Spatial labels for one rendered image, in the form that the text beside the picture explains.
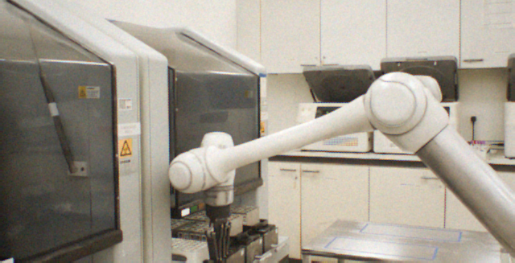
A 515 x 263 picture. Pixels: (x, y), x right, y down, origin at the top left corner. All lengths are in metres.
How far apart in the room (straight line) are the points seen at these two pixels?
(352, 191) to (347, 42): 1.14
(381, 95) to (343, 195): 2.73
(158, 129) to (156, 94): 0.10
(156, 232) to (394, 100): 0.76
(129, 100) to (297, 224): 2.77
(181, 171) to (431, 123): 0.61
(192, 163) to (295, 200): 2.66
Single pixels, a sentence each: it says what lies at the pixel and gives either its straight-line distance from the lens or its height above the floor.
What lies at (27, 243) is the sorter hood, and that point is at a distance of 1.15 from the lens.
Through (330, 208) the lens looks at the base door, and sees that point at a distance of 3.87.
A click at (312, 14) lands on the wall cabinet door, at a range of 4.17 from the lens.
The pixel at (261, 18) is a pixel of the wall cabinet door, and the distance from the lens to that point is 4.33.
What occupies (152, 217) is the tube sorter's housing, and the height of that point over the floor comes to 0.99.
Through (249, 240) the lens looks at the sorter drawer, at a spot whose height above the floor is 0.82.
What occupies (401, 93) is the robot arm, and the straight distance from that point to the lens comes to 1.12.
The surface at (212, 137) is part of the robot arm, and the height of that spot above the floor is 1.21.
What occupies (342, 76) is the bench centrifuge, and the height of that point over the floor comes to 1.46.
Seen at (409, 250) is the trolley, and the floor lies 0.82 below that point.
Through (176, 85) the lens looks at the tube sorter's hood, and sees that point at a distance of 1.52.
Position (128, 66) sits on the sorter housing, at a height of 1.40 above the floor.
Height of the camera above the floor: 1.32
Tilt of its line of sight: 3 degrees down
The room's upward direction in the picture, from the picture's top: 1 degrees counter-clockwise
